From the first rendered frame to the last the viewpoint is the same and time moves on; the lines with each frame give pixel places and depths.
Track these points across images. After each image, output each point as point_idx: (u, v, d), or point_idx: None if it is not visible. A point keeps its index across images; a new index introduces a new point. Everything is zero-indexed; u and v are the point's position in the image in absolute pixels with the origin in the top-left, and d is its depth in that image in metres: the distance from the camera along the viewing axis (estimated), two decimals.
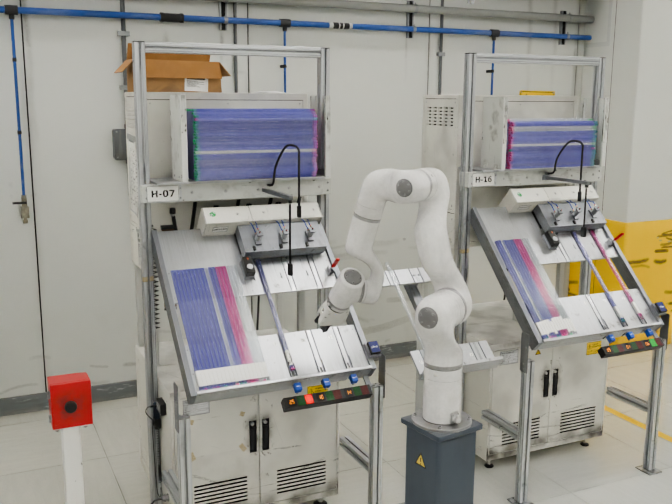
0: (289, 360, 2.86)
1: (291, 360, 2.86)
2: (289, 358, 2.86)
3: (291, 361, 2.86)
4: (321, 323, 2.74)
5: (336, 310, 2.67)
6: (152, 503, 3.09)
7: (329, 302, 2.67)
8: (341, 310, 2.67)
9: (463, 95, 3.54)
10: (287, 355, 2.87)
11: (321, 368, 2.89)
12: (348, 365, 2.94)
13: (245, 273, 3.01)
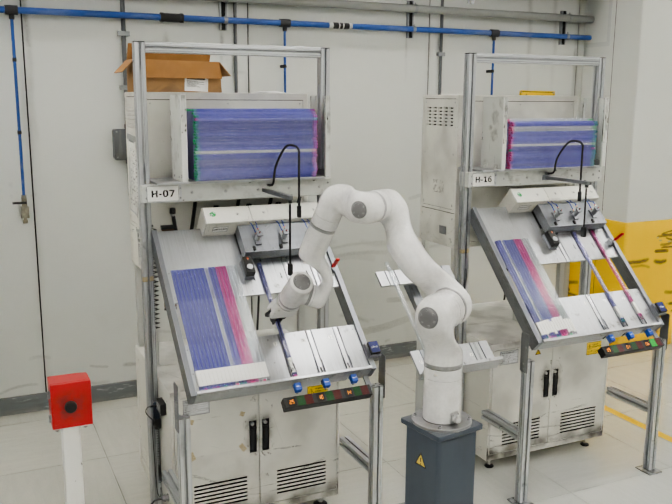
0: (292, 367, 2.84)
1: (294, 367, 2.84)
2: (292, 365, 2.84)
3: (294, 368, 2.84)
4: None
5: None
6: (152, 503, 3.09)
7: None
8: None
9: (463, 95, 3.54)
10: (290, 362, 2.85)
11: (321, 368, 2.89)
12: (348, 365, 2.94)
13: (245, 273, 3.01)
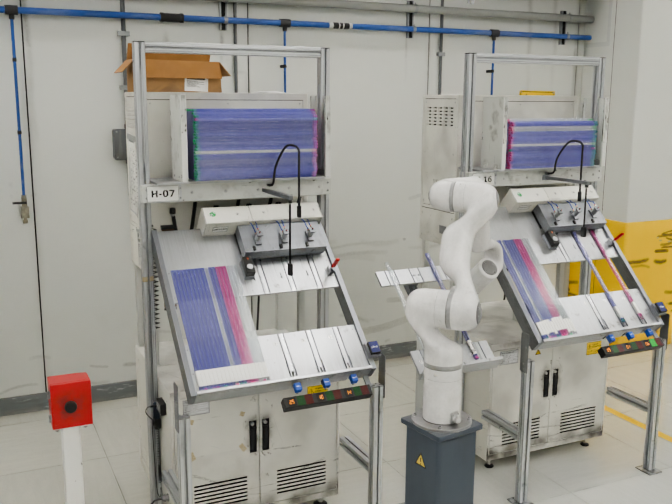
0: (473, 349, 3.01)
1: (474, 349, 3.01)
2: (472, 347, 3.01)
3: (475, 350, 3.01)
4: None
5: None
6: (152, 503, 3.09)
7: None
8: None
9: (463, 95, 3.54)
10: (470, 344, 3.02)
11: (321, 368, 2.89)
12: (348, 365, 2.94)
13: (245, 273, 3.01)
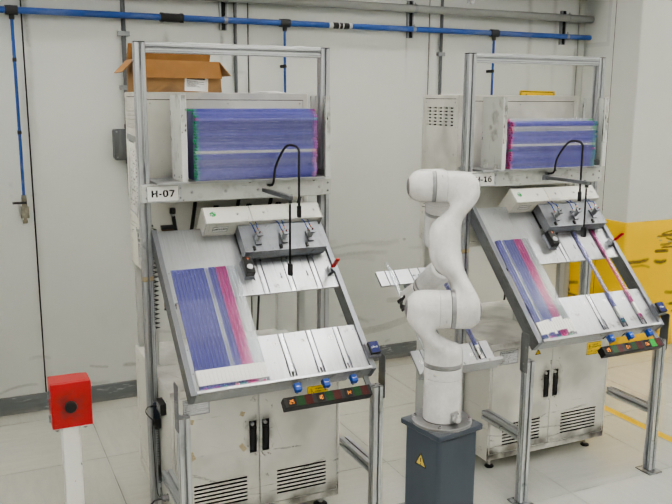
0: (480, 354, 3.01)
1: (482, 354, 3.01)
2: (480, 352, 3.01)
3: (482, 355, 3.01)
4: None
5: None
6: (152, 503, 3.09)
7: None
8: None
9: (463, 95, 3.54)
10: (477, 349, 3.02)
11: (321, 368, 2.89)
12: (348, 365, 2.94)
13: (245, 273, 3.01)
